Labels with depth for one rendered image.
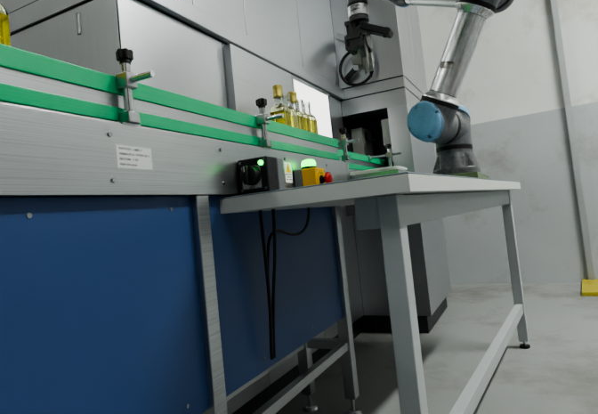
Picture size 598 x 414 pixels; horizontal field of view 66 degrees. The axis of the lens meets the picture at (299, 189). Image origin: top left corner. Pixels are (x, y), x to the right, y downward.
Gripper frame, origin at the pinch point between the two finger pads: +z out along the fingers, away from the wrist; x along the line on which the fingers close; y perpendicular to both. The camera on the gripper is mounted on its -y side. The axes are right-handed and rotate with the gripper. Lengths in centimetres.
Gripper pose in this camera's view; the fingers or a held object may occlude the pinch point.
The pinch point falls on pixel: (370, 71)
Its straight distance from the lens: 171.1
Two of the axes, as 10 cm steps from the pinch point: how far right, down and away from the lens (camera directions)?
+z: 1.0, 9.9, -0.6
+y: -8.9, 1.1, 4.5
